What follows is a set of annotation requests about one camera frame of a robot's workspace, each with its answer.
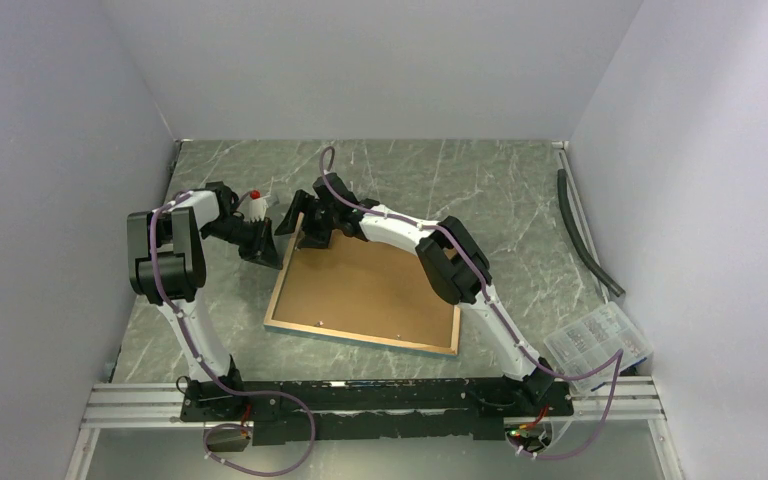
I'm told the blue wooden picture frame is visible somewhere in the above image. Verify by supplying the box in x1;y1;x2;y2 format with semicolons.
263;211;463;358

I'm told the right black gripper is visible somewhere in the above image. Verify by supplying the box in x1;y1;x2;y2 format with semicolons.
276;190;340;250

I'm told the aluminium extrusion rail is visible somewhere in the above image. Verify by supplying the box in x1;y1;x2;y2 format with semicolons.
80;376;666;429

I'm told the black corrugated hose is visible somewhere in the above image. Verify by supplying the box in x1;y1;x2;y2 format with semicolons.
556;168;626;298

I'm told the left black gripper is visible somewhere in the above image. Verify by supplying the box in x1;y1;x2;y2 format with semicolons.
201;216;284;271

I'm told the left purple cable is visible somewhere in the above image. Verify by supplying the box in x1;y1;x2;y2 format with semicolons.
148;192;319;478

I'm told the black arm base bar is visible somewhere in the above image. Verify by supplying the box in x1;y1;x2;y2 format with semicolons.
180;377;573;446

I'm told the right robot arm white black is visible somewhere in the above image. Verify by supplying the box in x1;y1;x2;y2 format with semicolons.
275;172;554;415

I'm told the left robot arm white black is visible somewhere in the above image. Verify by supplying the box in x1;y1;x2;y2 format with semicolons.
126;181;282;420

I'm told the clear plastic screw box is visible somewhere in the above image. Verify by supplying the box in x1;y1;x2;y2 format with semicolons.
544;302;654;376

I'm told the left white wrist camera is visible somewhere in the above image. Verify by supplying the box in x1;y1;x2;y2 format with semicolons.
243;190;280;223

